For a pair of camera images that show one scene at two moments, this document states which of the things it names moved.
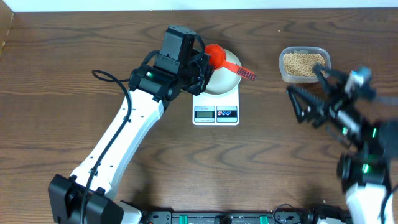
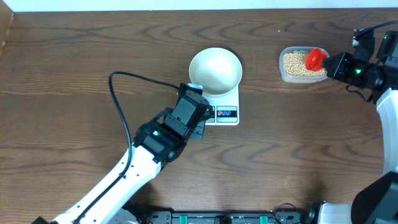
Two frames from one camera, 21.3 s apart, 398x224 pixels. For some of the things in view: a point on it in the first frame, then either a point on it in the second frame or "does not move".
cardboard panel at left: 7,15 does not move
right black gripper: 329,106 → 337,72
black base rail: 293,216 does not move
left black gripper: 204,67 → 199,122
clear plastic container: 296,63 does not move
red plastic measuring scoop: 217,60 → 314,58
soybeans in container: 301,63 does not move
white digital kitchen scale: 216,109 does not move
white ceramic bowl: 224,80 does not move
